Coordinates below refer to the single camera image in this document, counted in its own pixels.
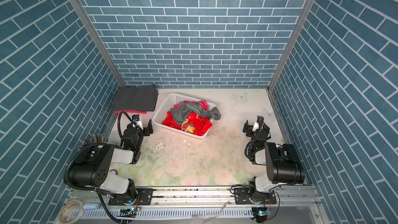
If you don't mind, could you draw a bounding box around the red printed t shirt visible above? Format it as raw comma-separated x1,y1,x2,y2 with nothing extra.
162,111,212,136

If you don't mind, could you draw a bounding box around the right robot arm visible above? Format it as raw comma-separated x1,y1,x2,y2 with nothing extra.
243,116,305,203

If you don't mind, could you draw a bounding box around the corner aluminium post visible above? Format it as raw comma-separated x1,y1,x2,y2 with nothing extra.
69,0,126,87
268,0,315,93

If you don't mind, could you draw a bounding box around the folded dark grey t shirt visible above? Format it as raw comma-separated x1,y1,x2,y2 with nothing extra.
112,84,159,112

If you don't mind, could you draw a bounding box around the roll of clear tape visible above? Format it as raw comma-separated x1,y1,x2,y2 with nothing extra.
58,200,85,224

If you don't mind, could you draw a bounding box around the folded pink t shirt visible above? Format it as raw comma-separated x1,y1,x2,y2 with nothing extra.
114,110,147,114

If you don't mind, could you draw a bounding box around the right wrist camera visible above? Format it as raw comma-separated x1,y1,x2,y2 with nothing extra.
252,122,260,132

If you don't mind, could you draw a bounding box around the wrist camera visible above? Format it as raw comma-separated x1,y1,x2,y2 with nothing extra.
252,122,260,132
132,114,143,131

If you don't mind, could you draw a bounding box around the white ventilation grille strip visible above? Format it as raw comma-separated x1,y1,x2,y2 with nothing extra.
72,207,256,220

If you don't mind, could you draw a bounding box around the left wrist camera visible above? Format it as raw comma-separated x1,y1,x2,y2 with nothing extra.
132,114,143,131

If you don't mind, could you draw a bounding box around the left green circuit board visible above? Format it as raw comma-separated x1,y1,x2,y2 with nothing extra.
117,207,138,218

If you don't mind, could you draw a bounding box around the cup of coloured pencils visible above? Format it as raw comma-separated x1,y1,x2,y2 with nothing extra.
78,134,104,151

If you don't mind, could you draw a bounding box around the left corner aluminium post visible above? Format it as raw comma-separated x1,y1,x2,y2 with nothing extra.
69,0,126,87

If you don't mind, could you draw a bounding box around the black corrugated cable conduit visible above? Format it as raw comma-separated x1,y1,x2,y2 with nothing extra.
63,110,137,224

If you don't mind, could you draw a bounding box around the black mounting plate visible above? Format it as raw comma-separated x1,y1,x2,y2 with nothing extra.
108,188,154,206
230,187,277,205

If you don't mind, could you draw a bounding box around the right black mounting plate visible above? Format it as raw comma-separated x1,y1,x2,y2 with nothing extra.
230,187,277,205

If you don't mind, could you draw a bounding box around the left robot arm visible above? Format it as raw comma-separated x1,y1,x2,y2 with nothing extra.
64,111,153,204

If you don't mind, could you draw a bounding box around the right corner aluminium post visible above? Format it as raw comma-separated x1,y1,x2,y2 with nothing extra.
268,0,315,93

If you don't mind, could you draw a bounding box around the green circuit board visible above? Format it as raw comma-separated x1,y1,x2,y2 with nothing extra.
251,207,271,224
117,207,138,218

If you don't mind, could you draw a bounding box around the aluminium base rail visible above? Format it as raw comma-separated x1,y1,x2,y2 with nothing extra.
63,185,322,208

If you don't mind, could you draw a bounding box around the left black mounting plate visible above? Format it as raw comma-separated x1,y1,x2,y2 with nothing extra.
108,188,154,206

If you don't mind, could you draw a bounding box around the right green circuit board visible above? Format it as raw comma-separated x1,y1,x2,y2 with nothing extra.
251,207,271,224

